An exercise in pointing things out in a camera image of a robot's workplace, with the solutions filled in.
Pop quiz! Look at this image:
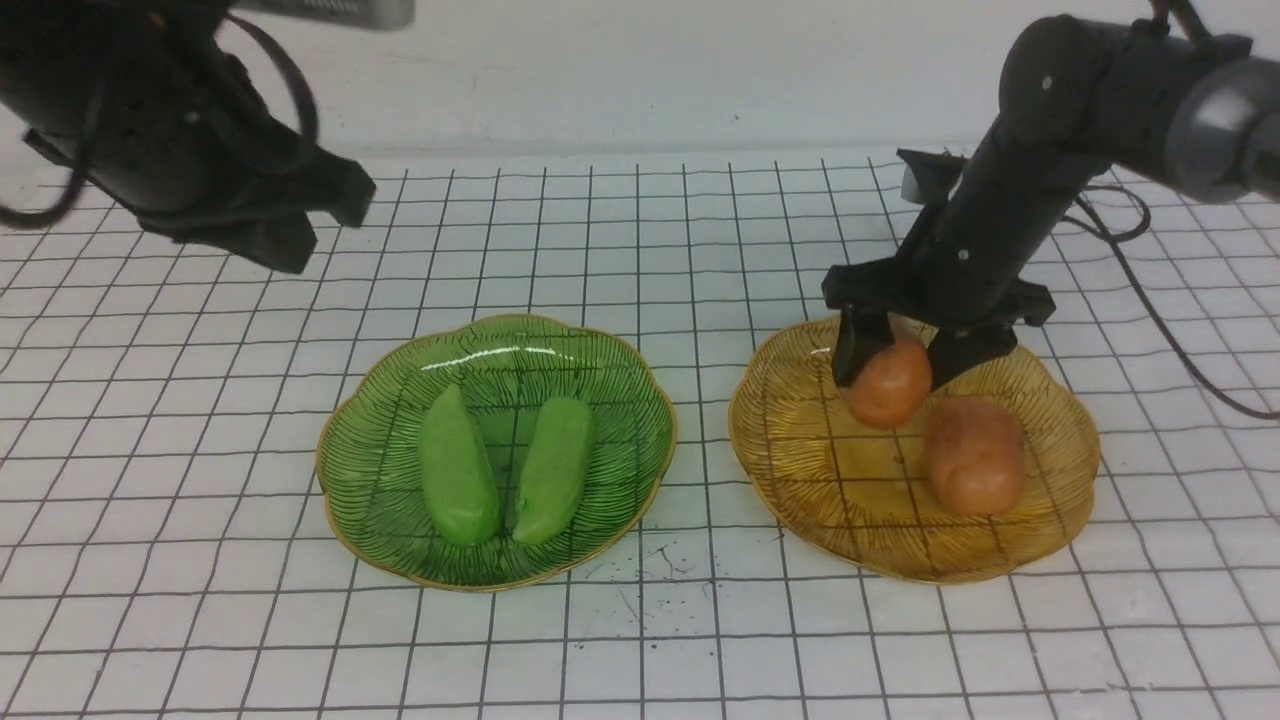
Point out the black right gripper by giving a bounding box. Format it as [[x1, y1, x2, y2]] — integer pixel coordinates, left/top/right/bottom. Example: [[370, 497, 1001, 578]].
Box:
[[822, 154, 1057, 389]]

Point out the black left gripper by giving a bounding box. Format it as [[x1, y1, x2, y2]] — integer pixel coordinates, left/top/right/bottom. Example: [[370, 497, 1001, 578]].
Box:
[[20, 20, 378, 275]]

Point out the orange potato toy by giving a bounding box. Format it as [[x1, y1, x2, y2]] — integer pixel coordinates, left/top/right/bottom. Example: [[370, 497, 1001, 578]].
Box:
[[840, 315, 933, 430], [923, 396, 1028, 516]]

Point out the small green cucumber toy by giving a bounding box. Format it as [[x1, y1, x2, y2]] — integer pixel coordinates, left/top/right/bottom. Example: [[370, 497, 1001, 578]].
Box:
[[417, 383, 500, 547]]

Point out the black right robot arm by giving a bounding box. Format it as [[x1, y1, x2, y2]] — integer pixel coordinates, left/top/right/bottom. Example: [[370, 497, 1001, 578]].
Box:
[[822, 1, 1279, 387]]

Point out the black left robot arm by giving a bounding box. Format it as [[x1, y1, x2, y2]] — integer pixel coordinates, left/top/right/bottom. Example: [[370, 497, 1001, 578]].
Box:
[[1, 1, 376, 274]]

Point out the amber glass plate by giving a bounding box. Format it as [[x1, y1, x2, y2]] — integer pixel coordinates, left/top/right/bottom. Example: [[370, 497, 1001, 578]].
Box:
[[728, 316, 1101, 584]]

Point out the green glass plate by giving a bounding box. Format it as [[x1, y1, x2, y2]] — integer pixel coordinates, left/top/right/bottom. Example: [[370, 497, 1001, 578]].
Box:
[[316, 314, 678, 592]]

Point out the white grid tablecloth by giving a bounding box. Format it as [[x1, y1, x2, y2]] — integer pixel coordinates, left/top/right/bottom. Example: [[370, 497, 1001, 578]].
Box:
[[1, 149, 1277, 719]]

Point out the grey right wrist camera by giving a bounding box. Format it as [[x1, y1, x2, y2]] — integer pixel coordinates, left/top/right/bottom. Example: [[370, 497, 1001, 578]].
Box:
[[896, 149, 968, 206]]

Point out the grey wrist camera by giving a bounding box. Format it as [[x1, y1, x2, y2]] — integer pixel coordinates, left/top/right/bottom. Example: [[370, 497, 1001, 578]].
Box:
[[896, 149, 968, 206], [233, 0, 416, 32]]

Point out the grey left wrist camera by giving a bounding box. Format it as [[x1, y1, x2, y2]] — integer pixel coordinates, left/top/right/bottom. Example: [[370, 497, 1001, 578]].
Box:
[[233, 0, 416, 32]]

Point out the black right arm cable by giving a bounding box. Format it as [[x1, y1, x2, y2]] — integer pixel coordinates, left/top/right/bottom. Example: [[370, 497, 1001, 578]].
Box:
[[1060, 184, 1280, 421]]

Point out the black left camera cable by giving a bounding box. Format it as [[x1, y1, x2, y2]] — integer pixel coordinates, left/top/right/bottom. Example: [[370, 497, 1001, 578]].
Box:
[[0, 15, 321, 231]]

